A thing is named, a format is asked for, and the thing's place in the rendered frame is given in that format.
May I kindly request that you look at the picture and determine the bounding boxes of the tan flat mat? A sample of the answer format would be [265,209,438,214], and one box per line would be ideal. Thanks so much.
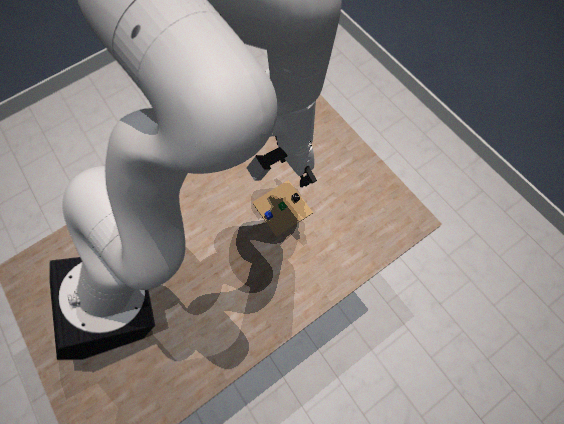
[252,180,313,237]

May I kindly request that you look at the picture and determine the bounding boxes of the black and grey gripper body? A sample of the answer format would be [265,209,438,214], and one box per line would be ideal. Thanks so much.
[284,147,314,176]

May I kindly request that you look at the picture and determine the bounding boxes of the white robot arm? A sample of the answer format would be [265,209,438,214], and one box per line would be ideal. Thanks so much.
[59,0,342,333]

